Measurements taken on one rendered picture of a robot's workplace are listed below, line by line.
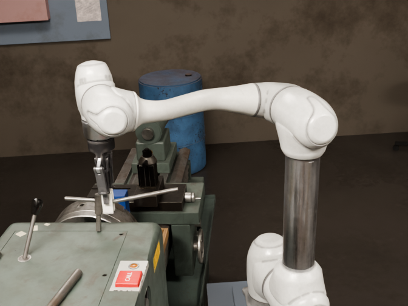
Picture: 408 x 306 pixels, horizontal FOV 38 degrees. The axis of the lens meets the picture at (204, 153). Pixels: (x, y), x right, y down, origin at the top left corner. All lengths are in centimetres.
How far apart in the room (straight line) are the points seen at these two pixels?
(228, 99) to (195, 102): 14
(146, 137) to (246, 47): 262
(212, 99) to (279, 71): 390
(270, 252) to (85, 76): 86
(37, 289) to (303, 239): 77
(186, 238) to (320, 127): 117
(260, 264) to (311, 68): 377
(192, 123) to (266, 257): 303
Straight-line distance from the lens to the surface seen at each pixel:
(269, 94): 175
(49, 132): 578
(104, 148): 165
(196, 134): 499
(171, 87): 478
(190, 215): 255
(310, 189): 173
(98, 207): 176
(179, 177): 302
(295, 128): 161
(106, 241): 174
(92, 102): 145
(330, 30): 558
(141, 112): 148
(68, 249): 174
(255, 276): 205
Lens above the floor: 214
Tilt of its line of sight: 23 degrees down
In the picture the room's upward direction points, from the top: 3 degrees counter-clockwise
